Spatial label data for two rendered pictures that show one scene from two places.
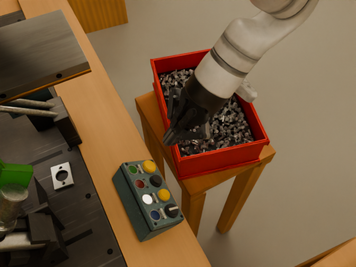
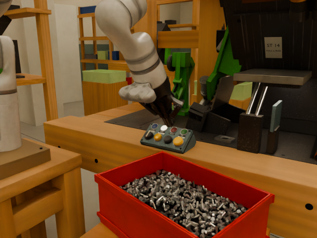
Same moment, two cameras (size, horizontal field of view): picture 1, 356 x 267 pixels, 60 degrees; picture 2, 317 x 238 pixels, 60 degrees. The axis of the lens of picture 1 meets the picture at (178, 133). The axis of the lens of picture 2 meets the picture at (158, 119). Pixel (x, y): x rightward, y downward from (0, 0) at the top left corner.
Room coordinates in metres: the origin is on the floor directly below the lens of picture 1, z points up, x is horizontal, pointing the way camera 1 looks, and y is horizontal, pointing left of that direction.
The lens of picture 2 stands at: (0.91, -0.35, 1.20)
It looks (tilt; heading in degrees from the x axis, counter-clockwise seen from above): 15 degrees down; 151
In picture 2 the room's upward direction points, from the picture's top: straight up
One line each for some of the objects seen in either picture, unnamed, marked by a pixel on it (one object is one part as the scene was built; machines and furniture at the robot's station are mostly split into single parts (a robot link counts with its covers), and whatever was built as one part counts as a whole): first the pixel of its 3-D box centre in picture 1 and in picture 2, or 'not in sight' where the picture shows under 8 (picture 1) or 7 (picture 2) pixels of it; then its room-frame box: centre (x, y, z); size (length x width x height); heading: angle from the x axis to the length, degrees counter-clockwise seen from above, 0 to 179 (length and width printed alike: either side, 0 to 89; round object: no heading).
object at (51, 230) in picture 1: (46, 237); (196, 116); (0.13, 0.24, 0.95); 0.07 x 0.04 x 0.06; 28
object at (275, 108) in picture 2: (33, 108); (275, 126); (0.40, 0.32, 0.97); 0.10 x 0.02 x 0.14; 118
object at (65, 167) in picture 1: (62, 176); (224, 139); (0.27, 0.25, 0.90); 0.06 x 0.04 x 0.01; 20
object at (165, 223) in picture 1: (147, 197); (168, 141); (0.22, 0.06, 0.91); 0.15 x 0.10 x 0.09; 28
